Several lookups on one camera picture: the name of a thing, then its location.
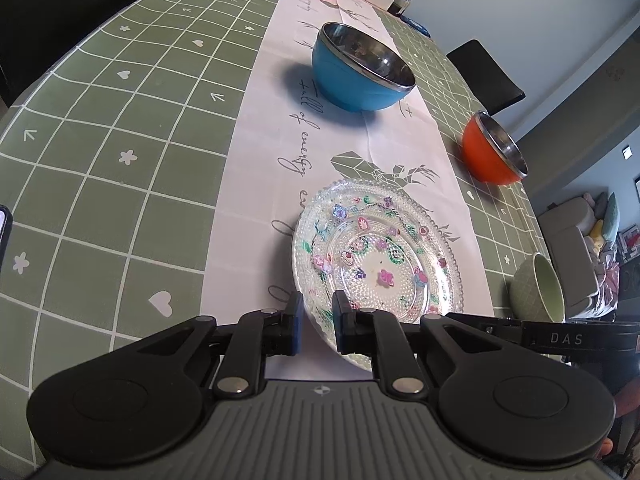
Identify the green ceramic bowl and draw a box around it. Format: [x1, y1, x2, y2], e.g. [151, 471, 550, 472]
[509, 252, 566, 323]

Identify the black chair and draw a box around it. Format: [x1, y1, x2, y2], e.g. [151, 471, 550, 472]
[446, 39, 526, 116]

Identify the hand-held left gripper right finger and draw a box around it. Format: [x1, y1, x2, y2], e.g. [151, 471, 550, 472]
[331, 290, 506, 402]

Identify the pink blanket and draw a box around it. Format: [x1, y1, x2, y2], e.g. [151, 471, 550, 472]
[594, 254, 624, 307]

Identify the blue steel bowl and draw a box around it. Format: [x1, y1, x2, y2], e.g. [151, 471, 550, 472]
[311, 22, 417, 112]

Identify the orange steel bowl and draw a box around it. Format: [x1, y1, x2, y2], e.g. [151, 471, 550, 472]
[460, 111, 529, 186]

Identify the green checked tablecloth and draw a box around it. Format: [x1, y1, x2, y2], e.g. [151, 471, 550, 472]
[0, 0, 548, 480]

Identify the white printed table runner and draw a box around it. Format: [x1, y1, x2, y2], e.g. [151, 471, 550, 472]
[200, 0, 496, 381]

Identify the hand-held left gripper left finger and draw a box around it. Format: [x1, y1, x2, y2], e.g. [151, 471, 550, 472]
[132, 290, 305, 401]

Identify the beige sofa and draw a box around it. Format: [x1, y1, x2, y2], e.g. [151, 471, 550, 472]
[537, 195, 624, 321]

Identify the clear floral glass plate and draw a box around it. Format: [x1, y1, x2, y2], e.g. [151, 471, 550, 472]
[291, 177, 465, 372]

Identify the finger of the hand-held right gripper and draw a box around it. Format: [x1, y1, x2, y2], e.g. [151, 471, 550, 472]
[445, 312, 526, 343]

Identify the teal cushion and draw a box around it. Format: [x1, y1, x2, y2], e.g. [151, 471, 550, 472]
[602, 192, 621, 246]

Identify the smartphone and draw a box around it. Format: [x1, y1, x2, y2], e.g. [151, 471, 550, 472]
[0, 205, 14, 262]

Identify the blue packet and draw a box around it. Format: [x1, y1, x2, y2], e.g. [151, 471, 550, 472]
[400, 16, 432, 37]

